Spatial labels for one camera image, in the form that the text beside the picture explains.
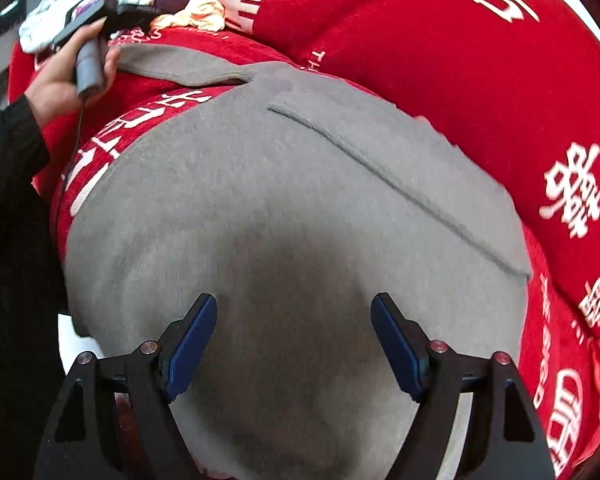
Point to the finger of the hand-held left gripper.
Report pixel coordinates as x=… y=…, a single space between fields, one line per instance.
x=137 y=10

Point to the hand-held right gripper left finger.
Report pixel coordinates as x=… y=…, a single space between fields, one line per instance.
x=192 y=345

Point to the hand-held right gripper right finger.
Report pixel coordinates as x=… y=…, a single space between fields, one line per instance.
x=397 y=350

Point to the grey fleece garment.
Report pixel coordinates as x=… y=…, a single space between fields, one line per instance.
x=280 y=185

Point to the person's left forearm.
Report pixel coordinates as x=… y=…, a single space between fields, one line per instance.
x=10 y=160

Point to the person's left hand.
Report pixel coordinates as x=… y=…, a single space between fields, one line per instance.
x=55 y=85

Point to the yellow cloth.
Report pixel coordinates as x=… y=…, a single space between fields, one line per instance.
x=200 y=15

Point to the red printed blanket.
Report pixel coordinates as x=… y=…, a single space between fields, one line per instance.
x=430 y=60

